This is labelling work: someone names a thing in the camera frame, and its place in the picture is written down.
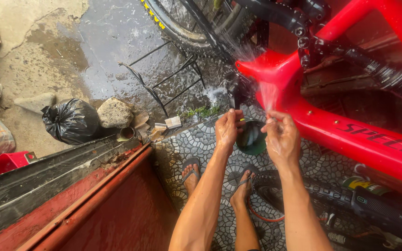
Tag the person's right hand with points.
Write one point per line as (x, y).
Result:
(283, 144)

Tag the person's left hand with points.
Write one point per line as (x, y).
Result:
(226, 134)

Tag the black bicycle crank arm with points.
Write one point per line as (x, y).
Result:
(235, 94)

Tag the dark green plastic dipper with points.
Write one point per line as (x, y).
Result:
(251, 139)

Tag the green weeds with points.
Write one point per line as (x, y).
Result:
(202, 111)

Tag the grey flip-flop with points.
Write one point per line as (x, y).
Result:
(246, 170)
(191, 164)

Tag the small wooden block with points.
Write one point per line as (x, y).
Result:
(173, 122)

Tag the person's left foot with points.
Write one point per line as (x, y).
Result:
(189, 179)

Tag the black knobby front tyre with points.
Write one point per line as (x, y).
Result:
(326, 195)

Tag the person's right leg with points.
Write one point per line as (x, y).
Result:
(244, 209)

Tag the torn cardboard scraps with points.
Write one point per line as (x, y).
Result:
(141, 123)

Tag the black metal bicycle stand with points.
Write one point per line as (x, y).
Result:
(152, 83)

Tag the rusty tin can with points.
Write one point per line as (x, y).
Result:
(126, 134)

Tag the silver bicycle pedal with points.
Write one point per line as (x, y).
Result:
(337, 238)

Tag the large round rock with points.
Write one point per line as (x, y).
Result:
(114, 113)

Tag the rear wheel with yellow lettering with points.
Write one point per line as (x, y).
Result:
(183, 28)

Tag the black suspension fork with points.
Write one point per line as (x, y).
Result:
(382, 209)

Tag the black plastic garbage bag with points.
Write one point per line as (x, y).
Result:
(71, 122)

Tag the red metal gate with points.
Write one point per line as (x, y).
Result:
(82, 205)

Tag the red plastic container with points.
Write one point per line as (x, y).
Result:
(5, 163)

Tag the red bicycle frame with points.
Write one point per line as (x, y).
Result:
(326, 129)

